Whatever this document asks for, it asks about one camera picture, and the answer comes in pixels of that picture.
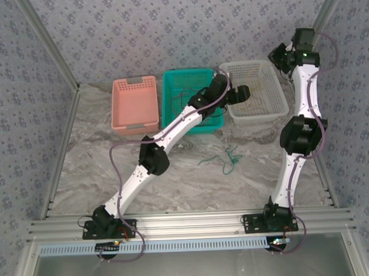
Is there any pile of coloured rubber bands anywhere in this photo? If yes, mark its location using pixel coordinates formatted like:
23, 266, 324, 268
198, 144, 245, 177

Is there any white plastic basket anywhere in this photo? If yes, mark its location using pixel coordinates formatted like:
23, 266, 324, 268
218, 59, 291, 128

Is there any teal plastic basket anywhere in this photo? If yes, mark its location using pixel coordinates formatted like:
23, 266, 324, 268
160, 68, 225, 137

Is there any pink plastic basket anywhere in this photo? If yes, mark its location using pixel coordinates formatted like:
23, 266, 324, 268
109, 75, 160, 136

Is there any aluminium mounting beam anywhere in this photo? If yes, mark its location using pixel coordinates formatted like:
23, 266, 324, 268
25, 206, 357, 243

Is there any grey metal panel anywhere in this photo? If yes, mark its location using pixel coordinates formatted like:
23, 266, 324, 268
27, 233, 361, 276

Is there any aluminium frame upright post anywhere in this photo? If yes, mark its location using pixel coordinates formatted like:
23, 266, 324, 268
15, 0, 81, 94
285, 0, 351, 81

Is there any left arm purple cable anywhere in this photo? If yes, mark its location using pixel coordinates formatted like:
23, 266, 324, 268
93, 68, 238, 265

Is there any aluminium frame side rail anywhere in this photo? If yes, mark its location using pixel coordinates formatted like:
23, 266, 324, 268
36, 87, 87, 221
287, 74, 340, 210

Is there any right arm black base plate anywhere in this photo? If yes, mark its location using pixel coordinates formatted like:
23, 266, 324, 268
241, 212, 299, 235

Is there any slotted grey cable duct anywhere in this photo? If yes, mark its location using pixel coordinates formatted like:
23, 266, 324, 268
38, 235, 271, 257

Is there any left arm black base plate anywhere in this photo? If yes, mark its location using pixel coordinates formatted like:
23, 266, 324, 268
81, 218, 138, 241

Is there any aluminium frame leg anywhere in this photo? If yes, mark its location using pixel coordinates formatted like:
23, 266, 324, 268
340, 230, 369, 276
8, 242, 41, 276

